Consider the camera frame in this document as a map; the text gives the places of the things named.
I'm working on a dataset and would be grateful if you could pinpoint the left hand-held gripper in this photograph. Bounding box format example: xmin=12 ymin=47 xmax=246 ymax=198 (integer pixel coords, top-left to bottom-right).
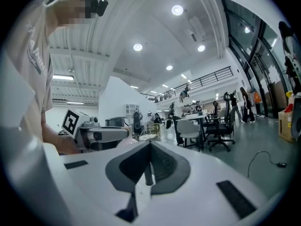
xmin=61 ymin=107 xmax=133 ymax=152

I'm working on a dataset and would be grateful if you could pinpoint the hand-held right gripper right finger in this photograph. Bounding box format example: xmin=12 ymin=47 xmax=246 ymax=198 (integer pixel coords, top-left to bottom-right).
xmin=135 ymin=141 xmax=269 ymax=226

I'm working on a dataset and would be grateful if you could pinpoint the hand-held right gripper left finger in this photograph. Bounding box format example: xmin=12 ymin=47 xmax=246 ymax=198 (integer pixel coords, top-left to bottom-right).
xmin=60 ymin=141 xmax=151 ymax=226

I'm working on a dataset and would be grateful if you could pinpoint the small pink bottle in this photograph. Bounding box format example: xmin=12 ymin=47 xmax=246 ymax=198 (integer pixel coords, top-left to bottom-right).
xmin=117 ymin=126 xmax=140 ymax=148

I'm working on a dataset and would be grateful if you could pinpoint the person's left forearm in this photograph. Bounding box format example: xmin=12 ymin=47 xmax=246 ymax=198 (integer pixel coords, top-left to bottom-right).
xmin=41 ymin=122 xmax=82 ymax=155

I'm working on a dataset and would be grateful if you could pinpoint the black box cabinet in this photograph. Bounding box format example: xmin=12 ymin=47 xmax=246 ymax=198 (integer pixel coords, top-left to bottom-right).
xmin=105 ymin=117 xmax=129 ymax=129

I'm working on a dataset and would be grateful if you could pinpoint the white shelf unit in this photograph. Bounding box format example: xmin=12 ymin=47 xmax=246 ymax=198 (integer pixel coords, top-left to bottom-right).
xmin=124 ymin=103 xmax=140 ymax=121

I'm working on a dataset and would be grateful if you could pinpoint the grey shell chair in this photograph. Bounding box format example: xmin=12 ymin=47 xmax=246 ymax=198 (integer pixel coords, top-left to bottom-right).
xmin=176 ymin=119 xmax=206 ymax=151

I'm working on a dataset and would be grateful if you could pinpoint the black office chair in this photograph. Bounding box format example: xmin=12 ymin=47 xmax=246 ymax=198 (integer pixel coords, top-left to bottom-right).
xmin=205 ymin=91 xmax=236 ymax=153

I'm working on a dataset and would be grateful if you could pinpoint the white desk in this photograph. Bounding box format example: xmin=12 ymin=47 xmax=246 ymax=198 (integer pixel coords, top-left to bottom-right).
xmin=176 ymin=114 xmax=214 ymax=148

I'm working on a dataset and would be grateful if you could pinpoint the black mezzanine railing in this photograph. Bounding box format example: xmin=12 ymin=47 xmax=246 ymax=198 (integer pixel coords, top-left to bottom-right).
xmin=140 ymin=65 xmax=234 ymax=104

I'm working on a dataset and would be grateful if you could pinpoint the brown cardboard box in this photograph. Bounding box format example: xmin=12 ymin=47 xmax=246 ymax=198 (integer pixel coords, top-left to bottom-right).
xmin=277 ymin=109 xmax=297 ymax=144

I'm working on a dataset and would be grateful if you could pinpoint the person's beige t-shirt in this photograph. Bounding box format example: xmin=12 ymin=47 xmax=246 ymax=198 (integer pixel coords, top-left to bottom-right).
xmin=0 ymin=0 xmax=55 ymax=141

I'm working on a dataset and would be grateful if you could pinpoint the black cable with adapter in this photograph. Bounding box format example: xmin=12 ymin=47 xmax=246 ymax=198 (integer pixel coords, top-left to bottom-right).
xmin=247 ymin=150 xmax=288 ymax=179

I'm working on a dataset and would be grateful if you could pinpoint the black head-mounted camera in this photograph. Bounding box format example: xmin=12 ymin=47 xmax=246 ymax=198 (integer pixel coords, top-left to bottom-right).
xmin=96 ymin=0 xmax=110 ymax=17

